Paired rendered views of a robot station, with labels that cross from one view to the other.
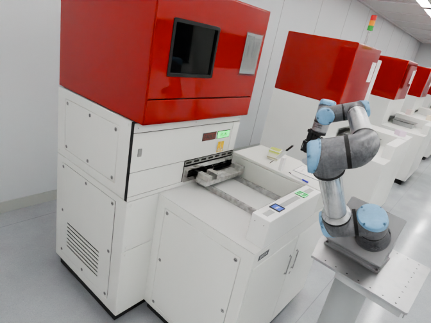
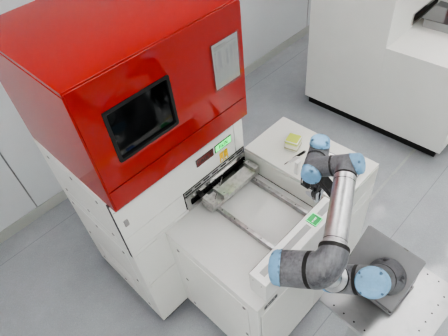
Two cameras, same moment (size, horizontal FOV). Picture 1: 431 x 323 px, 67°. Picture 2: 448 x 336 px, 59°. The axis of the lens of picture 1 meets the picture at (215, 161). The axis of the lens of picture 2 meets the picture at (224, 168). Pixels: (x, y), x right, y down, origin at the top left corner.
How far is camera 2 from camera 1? 102 cm
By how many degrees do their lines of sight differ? 28
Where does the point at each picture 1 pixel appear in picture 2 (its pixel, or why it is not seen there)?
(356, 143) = (313, 275)
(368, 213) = (366, 280)
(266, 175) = (283, 177)
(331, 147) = (289, 274)
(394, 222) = (411, 263)
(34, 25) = not seen: outside the picture
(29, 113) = not seen: hidden behind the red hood
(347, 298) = not seen: hidden behind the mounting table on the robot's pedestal
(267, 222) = (263, 285)
